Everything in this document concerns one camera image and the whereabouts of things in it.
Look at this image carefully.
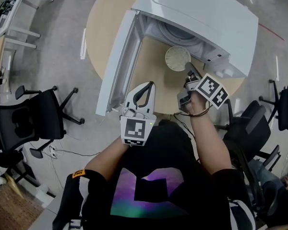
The brown woven rug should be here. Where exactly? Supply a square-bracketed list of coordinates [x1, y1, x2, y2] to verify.
[0, 183, 44, 230]

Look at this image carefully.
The black mesh office chair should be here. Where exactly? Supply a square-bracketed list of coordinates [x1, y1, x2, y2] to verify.
[0, 85, 86, 160]

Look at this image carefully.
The person's right hand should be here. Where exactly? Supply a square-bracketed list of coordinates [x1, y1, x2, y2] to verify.
[185, 92, 210, 116]

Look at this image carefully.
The cream speckled bowl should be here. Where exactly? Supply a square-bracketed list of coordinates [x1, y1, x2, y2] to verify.
[165, 46, 192, 72]

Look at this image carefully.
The black seat chair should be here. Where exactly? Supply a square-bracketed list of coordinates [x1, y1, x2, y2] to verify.
[223, 139, 280, 226]

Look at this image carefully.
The person's left forearm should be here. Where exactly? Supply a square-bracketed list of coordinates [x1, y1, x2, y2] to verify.
[84, 136, 131, 182]

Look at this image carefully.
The black printed t-shirt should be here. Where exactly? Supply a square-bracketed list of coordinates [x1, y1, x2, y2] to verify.
[52, 120, 256, 230]

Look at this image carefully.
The white power strip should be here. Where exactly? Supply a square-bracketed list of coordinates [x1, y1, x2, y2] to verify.
[48, 144, 58, 160]

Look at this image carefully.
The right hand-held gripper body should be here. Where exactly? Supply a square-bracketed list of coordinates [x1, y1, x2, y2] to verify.
[177, 73, 230, 113]

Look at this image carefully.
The white frame desk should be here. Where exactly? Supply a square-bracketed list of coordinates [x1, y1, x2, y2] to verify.
[0, 0, 55, 49]

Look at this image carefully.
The brown wrist band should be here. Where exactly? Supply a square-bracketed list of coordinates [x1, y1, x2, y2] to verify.
[173, 103, 214, 117]

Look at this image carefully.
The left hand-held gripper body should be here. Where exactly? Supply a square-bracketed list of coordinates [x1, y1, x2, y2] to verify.
[120, 104, 157, 148]

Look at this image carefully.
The person's right forearm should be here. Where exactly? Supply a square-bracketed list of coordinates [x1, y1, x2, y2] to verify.
[189, 113, 234, 176]

